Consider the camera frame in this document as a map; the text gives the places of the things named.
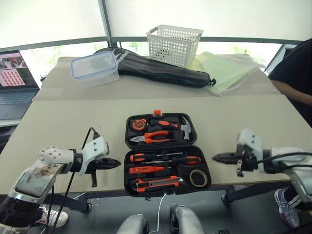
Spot silver rounded robot shell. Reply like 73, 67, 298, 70
117, 214, 150, 234
169, 203, 206, 234

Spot white sneaker with red laces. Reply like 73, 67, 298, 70
36, 206, 70, 229

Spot screwdriver with silver shaft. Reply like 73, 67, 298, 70
129, 151, 185, 162

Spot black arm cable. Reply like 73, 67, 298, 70
255, 151, 312, 172
44, 126, 101, 229

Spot screwdriver with dark shaft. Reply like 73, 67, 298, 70
141, 156, 202, 166

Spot orange black tape measure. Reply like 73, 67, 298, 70
131, 118, 148, 131

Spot black table leg frame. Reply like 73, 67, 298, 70
221, 179, 293, 203
40, 193, 93, 213

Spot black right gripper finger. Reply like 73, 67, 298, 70
212, 158, 237, 165
212, 152, 237, 160

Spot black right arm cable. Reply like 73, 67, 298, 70
255, 151, 312, 172

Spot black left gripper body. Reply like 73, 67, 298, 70
86, 157, 106, 188

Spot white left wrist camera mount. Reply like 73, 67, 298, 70
78, 136, 111, 176

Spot claw hammer orange black handle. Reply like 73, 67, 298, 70
149, 116, 194, 141

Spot orange black utility knife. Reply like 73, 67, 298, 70
130, 175, 185, 194

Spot black tool case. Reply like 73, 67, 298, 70
123, 110, 213, 198

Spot person in black shirt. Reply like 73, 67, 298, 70
267, 37, 312, 120

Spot orange voltage tester pen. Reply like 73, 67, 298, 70
129, 166, 172, 175

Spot white perforated plastic basket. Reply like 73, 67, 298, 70
145, 24, 204, 69

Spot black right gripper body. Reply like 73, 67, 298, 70
234, 144, 259, 177

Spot grey window frame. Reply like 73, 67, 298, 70
0, 0, 312, 64

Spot white blue sneaker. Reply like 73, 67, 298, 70
274, 188, 300, 229

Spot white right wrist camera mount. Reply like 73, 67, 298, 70
234, 128, 265, 172

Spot clear container with blue lid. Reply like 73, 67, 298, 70
70, 51, 120, 89

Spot white cable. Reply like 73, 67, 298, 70
154, 191, 174, 234

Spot black racket bag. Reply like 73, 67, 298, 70
93, 47, 217, 88

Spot orange handled pliers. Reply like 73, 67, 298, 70
129, 130, 173, 145

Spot grey laptop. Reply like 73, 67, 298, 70
0, 50, 40, 120

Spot black electrical tape roll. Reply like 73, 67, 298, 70
189, 169, 209, 188

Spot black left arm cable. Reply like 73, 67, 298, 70
44, 126, 101, 229

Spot yellow-green plastic folders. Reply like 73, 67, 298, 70
188, 51, 266, 98

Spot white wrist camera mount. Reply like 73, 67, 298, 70
78, 136, 111, 176
234, 128, 265, 172

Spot black trouser leg white stripes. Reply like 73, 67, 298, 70
283, 186, 308, 211

